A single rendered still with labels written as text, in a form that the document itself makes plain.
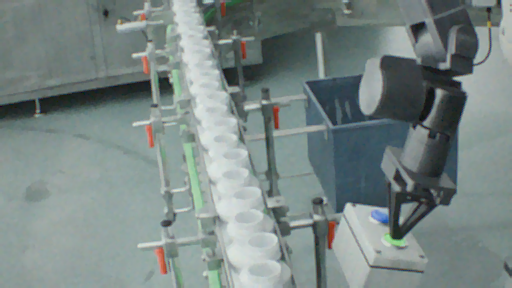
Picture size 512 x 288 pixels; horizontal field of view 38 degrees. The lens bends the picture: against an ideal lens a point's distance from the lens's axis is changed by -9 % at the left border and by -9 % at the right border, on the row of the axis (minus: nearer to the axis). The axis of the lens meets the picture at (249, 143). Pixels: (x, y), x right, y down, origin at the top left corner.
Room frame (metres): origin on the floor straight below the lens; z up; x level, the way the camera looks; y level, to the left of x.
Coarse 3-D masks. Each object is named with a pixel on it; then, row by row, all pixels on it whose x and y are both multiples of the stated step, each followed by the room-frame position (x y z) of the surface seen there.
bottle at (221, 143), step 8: (216, 136) 1.08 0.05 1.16; (224, 136) 1.08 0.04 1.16; (232, 136) 1.08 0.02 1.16; (216, 144) 1.05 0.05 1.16; (224, 144) 1.05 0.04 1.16; (232, 144) 1.05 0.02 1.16; (216, 152) 1.05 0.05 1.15; (224, 152) 1.05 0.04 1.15; (216, 160) 1.06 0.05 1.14; (208, 168) 1.06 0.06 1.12; (216, 168) 1.05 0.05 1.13; (208, 176) 1.06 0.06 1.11; (216, 176) 1.04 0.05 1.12; (216, 184) 1.04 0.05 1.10; (216, 192) 1.04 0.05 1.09; (216, 200) 1.05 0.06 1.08; (216, 208) 1.05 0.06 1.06
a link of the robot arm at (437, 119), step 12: (432, 84) 0.80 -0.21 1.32; (444, 84) 0.82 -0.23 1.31; (456, 84) 0.83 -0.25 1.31; (432, 96) 0.81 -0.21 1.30; (444, 96) 0.80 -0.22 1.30; (456, 96) 0.80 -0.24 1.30; (432, 108) 0.80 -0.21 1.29; (444, 108) 0.80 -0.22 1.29; (456, 108) 0.80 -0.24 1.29; (420, 120) 0.81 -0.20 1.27; (432, 120) 0.80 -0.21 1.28; (444, 120) 0.80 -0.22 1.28; (456, 120) 0.80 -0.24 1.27; (432, 132) 0.81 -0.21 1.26; (444, 132) 0.80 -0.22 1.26
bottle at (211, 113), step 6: (210, 108) 1.20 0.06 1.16; (216, 108) 1.20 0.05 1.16; (222, 108) 1.20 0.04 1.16; (204, 114) 1.18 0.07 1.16; (210, 114) 1.17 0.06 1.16; (216, 114) 1.17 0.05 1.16; (222, 114) 1.17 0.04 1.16; (228, 114) 1.19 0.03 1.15; (210, 120) 1.17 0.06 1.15; (210, 126) 1.17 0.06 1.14; (204, 132) 1.18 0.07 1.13; (210, 132) 1.17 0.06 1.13; (204, 138) 1.17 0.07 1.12; (210, 138) 1.16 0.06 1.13; (204, 144) 1.17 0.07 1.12; (210, 144) 1.16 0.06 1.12; (204, 150) 1.17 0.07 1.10; (204, 156) 1.17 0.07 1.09
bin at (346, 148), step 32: (288, 96) 1.82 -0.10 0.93; (320, 96) 1.87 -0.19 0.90; (352, 96) 1.88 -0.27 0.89; (320, 128) 1.61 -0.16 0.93; (352, 128) 1.57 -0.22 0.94; (384, 128) 1.58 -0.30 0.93; (320, 160) 1.71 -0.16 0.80; (352, 160) 1.57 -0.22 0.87; (448, 160) 1.59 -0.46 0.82; (352, 192) 1.57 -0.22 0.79; (384, 192) 1.58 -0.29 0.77
